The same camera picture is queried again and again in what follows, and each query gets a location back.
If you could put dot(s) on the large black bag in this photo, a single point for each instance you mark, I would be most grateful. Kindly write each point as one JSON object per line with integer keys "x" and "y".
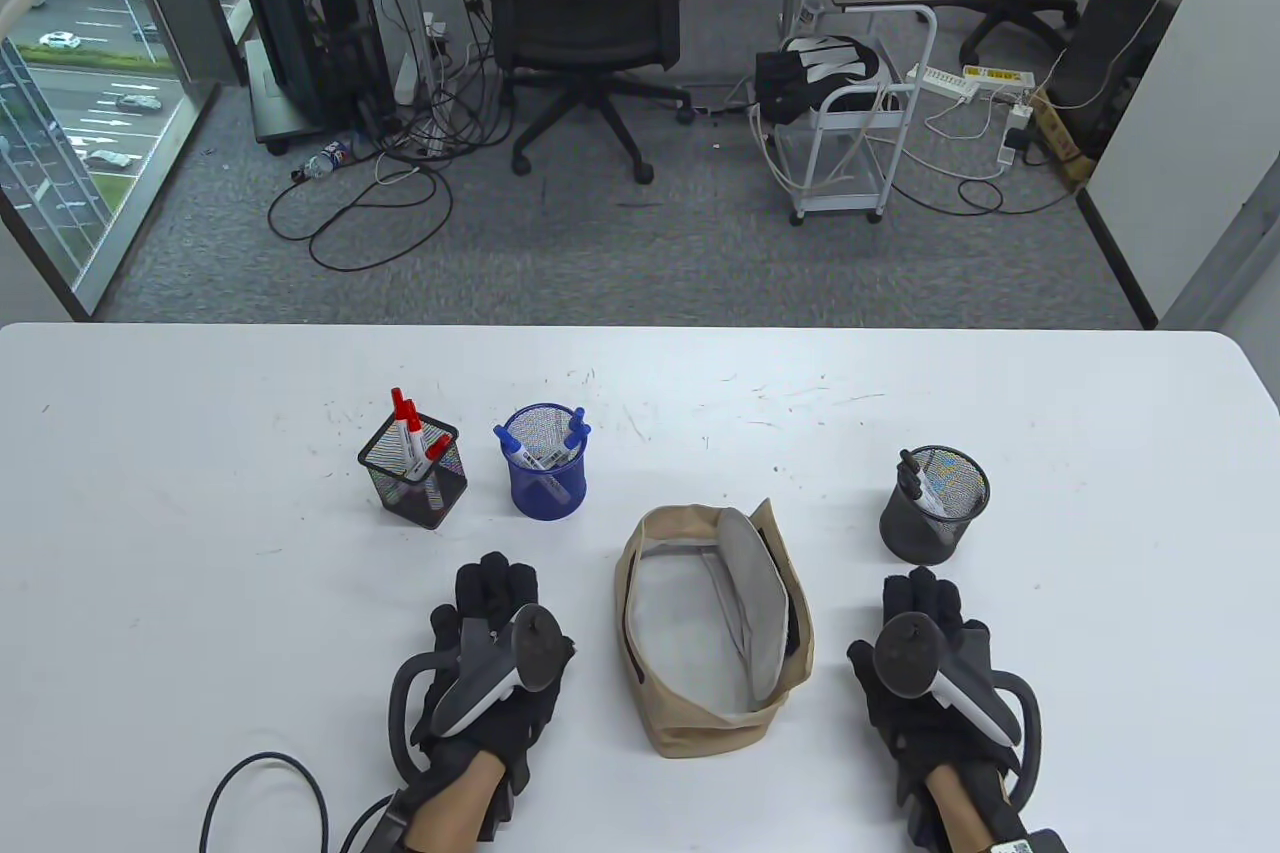
{"x": 1110, "y": 63}

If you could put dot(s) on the black and white bag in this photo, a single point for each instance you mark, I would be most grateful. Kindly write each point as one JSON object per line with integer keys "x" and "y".
{"x": 800, "y": 83}

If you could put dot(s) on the yellow cardboard box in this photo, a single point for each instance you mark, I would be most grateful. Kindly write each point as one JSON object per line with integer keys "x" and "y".
{"x": 1060, "y": 138}

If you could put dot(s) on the black wrist tracker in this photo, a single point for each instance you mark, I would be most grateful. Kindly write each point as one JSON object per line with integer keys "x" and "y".
{"x": 1030, "y": 843}
{"x": 385, "y": 833}

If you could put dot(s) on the black computer tower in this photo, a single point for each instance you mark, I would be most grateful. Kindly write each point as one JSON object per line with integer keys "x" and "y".
{"x": 320, "y": 3}

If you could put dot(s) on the blue round mesh pen holder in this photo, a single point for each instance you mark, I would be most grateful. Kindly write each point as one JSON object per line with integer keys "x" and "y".
{"x": 545, "y": 498}

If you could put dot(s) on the blue marker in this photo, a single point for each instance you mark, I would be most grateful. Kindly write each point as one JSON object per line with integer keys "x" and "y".
{"x": 515, "y": 445}
{"x": 575, "y": 428}

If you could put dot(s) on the black square mesh pen holder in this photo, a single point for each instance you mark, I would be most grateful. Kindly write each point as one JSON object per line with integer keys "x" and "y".
{"x": 425, "y": 503}

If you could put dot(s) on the yellow label power strip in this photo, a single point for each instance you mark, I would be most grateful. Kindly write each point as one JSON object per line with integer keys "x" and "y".
{"x": 1000, "y": 77}

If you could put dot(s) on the white power strip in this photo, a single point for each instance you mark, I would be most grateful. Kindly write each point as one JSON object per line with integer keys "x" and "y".
{"x": 945, "y": 81}

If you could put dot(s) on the black right wrist tracker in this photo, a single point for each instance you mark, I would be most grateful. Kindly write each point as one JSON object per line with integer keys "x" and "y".
{"x": 1030, "y": 843}

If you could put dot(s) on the black marker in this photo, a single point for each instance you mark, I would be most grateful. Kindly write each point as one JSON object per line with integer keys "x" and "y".
{"x": 908, "y": 475}

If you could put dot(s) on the black left wrist tracker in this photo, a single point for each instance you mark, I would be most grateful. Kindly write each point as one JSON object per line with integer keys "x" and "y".
{"x": 385, "y": 833}

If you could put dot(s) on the grey white hand controller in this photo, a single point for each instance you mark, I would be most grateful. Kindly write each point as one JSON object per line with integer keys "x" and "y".
{"x": 905, "y": 658}
{"x": 530, "y": 648}

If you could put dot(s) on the red marker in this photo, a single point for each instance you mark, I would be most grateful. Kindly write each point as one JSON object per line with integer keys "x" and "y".
{"x": 412, "y": 433}
{"x": 435, "y": 451}
{"x": 399, "y": 408}

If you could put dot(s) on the white power adapter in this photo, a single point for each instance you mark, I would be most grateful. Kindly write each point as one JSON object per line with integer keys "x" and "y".
{"x": 1018, "y": 118}

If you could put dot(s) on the white rolling cart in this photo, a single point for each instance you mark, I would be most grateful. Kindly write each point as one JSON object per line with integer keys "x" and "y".
{"x": 850, "y": 193}

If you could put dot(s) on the beige velcro pouch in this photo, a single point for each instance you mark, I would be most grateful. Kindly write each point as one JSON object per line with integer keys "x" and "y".
{"x": 700, "y": 733}

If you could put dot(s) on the person's right forearm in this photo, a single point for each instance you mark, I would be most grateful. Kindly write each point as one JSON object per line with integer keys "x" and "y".
{"x": 965, "y": 813}

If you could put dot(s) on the clear plastic bottle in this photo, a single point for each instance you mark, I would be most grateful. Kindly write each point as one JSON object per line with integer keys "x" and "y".
{"x": 325, "y": 159}

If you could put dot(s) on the person's right hand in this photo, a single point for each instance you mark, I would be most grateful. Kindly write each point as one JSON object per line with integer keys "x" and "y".
{"x": 925, "y": 733}

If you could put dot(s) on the black round mesh pen holder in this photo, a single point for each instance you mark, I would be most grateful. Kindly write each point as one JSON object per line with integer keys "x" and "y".
{"x": 920, "y": 533}

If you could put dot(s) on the person's left hand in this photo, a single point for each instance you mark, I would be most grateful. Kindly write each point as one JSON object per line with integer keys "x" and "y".
{"x": 500, "y": 713}

